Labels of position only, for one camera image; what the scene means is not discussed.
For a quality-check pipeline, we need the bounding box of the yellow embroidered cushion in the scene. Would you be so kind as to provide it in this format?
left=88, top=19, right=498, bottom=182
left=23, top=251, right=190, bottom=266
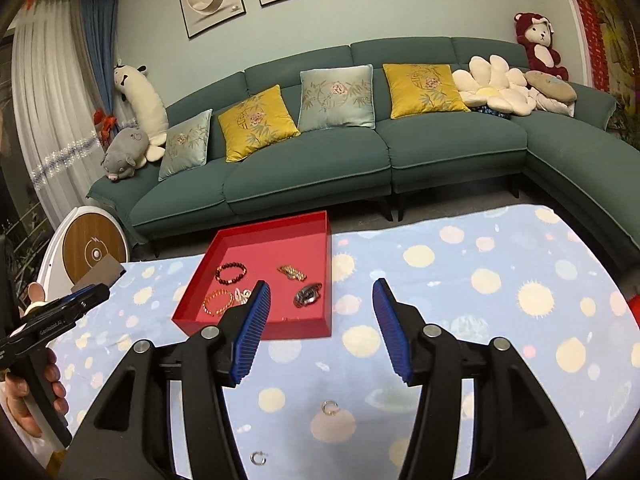
left=218, top=85, right=301, bottom=163
left=382, top=63, right=471, bottom=120

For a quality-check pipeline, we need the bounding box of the red cardboard box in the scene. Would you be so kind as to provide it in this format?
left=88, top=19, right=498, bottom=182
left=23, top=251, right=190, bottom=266
left=171, top=210, right=333, bottom=341

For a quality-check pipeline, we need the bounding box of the dark blue patterned cushion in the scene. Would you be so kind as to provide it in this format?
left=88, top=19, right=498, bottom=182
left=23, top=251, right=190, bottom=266
left=470, top=105, right=511, bottom=121

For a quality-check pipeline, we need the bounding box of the red curtain bow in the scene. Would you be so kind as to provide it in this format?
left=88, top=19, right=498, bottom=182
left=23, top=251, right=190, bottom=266
left=92, top=110, right=118, bottom=148

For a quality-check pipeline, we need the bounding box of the gold bangle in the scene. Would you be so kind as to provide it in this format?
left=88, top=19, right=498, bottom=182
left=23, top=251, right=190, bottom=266
left=202, top=289, right=236, bottom=317

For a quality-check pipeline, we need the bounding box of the white appliance with wooden disc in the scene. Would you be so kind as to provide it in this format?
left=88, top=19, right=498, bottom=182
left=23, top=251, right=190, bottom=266
left=37, top=205, right=128, bottom=301

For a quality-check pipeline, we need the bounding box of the brown notebook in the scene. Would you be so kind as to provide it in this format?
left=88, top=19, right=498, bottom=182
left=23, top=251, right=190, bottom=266
left=70, top=254, right=127, bottom=293

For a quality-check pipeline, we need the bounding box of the long white cow plush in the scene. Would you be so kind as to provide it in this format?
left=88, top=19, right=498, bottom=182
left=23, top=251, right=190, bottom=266
left=113, top=59, right=170, bottom=163

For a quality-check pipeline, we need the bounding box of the grey pig plush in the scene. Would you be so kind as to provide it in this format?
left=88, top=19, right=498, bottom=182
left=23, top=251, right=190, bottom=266
left=100, top=126, right=151, bottom=183

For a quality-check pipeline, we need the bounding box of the blue curtain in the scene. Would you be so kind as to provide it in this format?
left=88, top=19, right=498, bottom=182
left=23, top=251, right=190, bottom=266
left=80, top=0, right=121, bottom=126

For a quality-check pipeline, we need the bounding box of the beige round cushion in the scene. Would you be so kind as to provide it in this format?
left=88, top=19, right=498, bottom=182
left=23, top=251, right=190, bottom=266
left=524, top=70, right=578, bottom=116

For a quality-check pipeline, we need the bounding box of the white flower cushion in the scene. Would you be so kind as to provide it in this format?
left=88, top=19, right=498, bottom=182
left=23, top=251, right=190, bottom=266
left=452, top=55, right=538, bottom=120

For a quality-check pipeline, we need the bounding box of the black bead bracelet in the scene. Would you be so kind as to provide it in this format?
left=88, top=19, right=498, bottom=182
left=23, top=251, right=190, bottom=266
left=215, top=261, right=248, bottom=286

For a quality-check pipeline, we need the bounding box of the silver metal bracelet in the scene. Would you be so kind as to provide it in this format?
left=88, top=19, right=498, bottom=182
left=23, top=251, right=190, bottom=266
left=292, top=282, right=323, bottom=308

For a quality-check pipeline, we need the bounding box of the red patterned wall hanging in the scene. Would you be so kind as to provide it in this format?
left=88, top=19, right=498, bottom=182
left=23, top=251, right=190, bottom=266
left=570, top=0, right=640, bottom=96

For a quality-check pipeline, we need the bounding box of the teal green sofa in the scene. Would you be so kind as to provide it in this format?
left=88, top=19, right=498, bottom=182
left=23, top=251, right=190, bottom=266
left=86, top=35, right=640, bottom=276

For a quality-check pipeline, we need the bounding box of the red monkey plush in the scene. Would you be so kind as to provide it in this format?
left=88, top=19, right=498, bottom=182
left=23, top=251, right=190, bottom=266
left=514, top=11, right=570, bottom=82

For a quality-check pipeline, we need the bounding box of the white sheer curtain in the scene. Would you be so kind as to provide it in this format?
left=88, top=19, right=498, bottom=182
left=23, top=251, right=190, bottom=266
left=10, top=0, right=118, bottom=231

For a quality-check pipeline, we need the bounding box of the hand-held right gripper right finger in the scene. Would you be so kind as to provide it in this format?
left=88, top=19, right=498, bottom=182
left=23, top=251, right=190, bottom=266
left=371, top=277, right=587, bottom=480

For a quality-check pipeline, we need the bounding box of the blue planet print tablecloth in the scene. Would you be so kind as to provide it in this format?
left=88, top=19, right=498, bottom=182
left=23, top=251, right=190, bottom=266
left=47, top=203, right=640, bottom=480

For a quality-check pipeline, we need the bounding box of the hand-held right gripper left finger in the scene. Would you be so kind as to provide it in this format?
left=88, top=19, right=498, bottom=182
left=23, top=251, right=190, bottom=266
left=60, top=280, right=273, bottom=480

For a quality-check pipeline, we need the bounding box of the person's left hand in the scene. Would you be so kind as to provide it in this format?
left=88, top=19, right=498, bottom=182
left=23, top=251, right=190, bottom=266
left=2, top=349, right=69, bottom=439

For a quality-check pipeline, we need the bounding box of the pale green embroidered cushion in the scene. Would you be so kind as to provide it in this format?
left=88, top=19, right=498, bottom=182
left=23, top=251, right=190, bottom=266
left=158, top=109, right=213, bottom=182
left=298, top=64, right=376, bottom=132

